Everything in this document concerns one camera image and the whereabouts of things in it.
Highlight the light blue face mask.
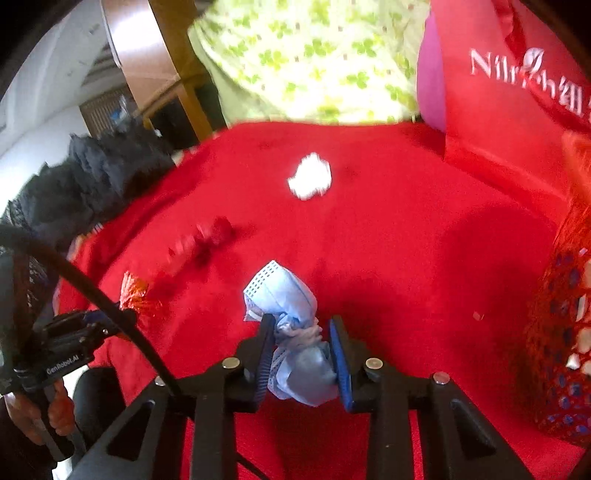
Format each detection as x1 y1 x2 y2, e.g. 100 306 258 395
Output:
243 261 339 407

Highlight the white tissue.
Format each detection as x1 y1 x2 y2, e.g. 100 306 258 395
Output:
287 152 332 201

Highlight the red mesh trash basket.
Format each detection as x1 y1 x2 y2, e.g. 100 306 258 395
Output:
526 184 591 446

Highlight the left hand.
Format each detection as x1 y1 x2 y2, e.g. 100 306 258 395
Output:
3 380 75 445

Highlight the red orange candy wrapper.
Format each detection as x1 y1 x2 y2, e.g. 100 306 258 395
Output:
119 271 149 314

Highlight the black clothing pile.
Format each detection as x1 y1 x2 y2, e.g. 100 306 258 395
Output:
1 120 175 254

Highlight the red blanket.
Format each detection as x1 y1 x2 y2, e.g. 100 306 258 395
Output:
74 123 581 479

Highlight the dark red crumpled wrapper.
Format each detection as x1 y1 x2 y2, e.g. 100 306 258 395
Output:
165 216 235 276

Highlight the wooden nightstand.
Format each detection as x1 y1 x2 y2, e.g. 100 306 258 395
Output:
101 0 213 141

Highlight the magenta pillow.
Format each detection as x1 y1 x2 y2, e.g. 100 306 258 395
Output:
417 11 446 132

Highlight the red paper shopping bag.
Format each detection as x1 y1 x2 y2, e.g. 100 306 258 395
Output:
432 1 590 223

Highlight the green clover patterned quilt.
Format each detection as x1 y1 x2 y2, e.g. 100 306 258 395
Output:
187 0 431 125

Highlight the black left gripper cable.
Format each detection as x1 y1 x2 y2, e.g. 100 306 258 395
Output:
0 224 184 398

